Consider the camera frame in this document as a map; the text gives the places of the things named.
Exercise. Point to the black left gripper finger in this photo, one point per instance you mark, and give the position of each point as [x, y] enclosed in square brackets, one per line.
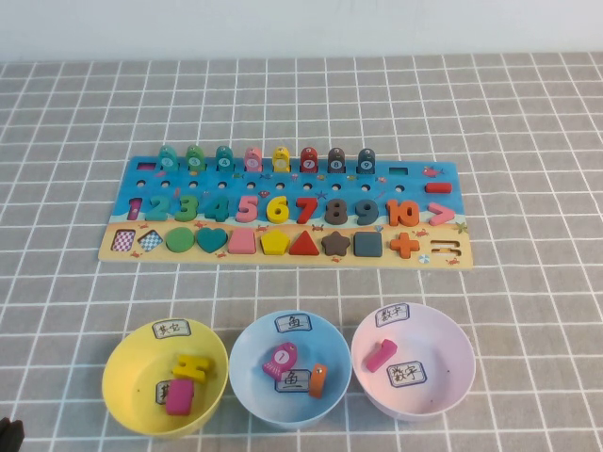
[17, 438]
[4, 435]

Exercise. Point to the orange fish number 10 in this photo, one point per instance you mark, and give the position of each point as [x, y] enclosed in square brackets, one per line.
[317, 380]

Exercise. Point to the yellow plastic bowl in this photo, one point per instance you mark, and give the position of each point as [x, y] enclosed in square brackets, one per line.
[132, 376]

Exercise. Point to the bottom label of yellow bowl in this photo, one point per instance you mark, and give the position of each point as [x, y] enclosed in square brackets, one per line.
[161, 392]

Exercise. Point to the rim label of yellow bowl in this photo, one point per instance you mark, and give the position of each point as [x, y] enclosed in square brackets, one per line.
[171, 328]

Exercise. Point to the bottom label of blue bowl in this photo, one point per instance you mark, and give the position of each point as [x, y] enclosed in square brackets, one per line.
[292, 381]

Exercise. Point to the rim label of blue bowl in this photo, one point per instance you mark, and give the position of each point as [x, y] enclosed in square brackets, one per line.
[294, 322]

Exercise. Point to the light blue plastic bowl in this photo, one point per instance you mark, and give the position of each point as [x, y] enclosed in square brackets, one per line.
[334, 348]

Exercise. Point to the wooden number puzzle board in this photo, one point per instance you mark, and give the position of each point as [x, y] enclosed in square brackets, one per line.
[292, 181]

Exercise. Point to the bottom label of pink bowl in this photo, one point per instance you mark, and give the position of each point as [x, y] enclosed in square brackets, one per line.
[406, 374]

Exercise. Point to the rim label of pink bowl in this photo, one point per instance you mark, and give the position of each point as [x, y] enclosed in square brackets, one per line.
[392, 314]

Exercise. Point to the pink plastic bowl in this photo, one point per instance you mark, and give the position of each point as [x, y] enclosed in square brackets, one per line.
[443, 353]

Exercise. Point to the magenta wooden rectangle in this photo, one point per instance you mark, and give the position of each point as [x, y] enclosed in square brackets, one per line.
[180, 398]

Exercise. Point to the yellow wooden equals sign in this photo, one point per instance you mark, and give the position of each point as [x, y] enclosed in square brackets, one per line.
[193, 367]

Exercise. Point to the green wooden circle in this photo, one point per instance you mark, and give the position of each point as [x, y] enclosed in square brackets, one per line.
[180, 240]

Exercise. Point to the teal wooden digit 2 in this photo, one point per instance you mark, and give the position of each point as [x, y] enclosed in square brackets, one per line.
[158, 216]

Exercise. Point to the magenta fish number 1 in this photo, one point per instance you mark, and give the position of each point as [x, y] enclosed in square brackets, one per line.
[280, 359]

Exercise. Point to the teal wooden heart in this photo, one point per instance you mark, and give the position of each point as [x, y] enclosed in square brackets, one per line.
[211, 240]

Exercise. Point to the green wooden digit 3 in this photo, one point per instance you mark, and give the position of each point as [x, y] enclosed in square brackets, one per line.
[187, 208]

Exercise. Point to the pink wooden trapezoid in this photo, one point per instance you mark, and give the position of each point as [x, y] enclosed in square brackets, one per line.
[242, 242]

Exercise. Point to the dark teal wooden digit 4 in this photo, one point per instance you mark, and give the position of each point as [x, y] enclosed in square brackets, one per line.
[220, 209]

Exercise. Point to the teal fish number 2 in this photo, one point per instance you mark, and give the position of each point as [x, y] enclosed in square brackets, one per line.
[168, 160]

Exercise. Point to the yellow wooden pentagon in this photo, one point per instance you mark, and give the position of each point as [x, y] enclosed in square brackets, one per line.
[275, 243]

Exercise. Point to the pink wooden digit 5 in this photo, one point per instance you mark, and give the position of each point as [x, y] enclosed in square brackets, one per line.
[247, 208]

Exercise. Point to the green fish number 3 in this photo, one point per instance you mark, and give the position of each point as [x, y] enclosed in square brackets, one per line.
[195, 160]

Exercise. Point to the yellow wooden digit 6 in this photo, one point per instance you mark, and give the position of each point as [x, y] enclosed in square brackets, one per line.
[274, 214]

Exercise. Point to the grey checked tablecloth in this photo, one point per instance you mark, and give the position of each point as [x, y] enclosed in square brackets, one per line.
[141, 117]

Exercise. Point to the red wooden triangle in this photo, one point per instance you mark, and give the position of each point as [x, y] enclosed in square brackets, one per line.
[305, 246]

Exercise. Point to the dark teal fish number 4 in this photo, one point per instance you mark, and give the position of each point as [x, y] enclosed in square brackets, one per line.
[225, 160]

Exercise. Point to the pink fish number 5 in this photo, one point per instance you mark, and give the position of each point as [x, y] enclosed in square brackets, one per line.
[253, 161]

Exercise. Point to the red wooden digit 7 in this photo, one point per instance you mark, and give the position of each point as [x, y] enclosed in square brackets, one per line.
[308, 209]

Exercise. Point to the magenta wooden digit 1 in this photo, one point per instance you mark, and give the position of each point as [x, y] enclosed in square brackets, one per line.
[379, 355]

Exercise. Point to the brown wooden star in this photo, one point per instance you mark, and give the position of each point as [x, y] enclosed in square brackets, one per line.
[336, 244]

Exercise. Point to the yellow fish number 6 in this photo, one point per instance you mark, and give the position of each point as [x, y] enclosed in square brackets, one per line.
[281, 161]

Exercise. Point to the brown wooden digit 8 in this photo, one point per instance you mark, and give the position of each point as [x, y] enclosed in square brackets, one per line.
[337, 211]

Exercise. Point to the dark blue wooden square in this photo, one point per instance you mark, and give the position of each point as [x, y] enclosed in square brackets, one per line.
[367, 245]

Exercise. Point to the red fish number 7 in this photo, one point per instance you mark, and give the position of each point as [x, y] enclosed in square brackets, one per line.
[309, 162]

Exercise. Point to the slate wooden digit 9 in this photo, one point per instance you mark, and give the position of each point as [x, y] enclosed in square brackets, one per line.
[372, 212]

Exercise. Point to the brown fish number 8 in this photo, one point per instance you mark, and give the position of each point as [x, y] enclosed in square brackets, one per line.
[337, 162]

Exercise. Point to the orange wooden plus sign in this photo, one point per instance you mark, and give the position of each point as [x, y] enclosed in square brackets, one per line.
[404, 245]

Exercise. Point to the orange wooden number 10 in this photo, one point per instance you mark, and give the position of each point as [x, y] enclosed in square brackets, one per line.
[392, 213]

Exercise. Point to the dark blue fish number 9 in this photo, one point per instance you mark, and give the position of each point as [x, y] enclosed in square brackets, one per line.
[367, 163]

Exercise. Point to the pink wooden greater-than sign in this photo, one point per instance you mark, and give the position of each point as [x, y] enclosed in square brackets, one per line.
[445, 214]

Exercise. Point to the red wooden minus sign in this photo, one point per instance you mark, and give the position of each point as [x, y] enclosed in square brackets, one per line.
[438, 188]

